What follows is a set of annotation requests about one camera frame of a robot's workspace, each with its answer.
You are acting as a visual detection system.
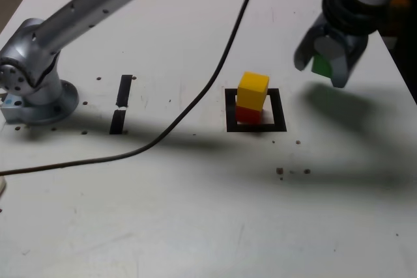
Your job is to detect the black cable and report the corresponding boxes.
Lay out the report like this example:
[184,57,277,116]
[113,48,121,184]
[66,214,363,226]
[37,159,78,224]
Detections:
[0,0,264,176]

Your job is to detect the black tape strip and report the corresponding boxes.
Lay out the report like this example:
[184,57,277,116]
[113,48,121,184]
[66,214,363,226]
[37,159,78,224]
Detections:
[109,74,134,135]

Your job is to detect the green cube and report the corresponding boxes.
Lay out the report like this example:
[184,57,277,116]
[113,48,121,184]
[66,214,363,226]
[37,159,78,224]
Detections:
[311,55,333,79]

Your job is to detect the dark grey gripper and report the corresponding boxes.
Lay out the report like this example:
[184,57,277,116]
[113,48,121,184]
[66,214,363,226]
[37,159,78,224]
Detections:
[293,13,371,89]

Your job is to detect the black tape square outline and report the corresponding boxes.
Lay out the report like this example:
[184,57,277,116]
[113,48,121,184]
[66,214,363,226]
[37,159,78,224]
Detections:
[224,87,288,133]

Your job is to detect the red cube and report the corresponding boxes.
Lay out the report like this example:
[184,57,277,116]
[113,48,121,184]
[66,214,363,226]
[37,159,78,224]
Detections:
[235,105,263,125]

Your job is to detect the yellow cube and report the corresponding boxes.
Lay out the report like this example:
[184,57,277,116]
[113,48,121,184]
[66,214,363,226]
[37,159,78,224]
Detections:
[237,72,270,112]

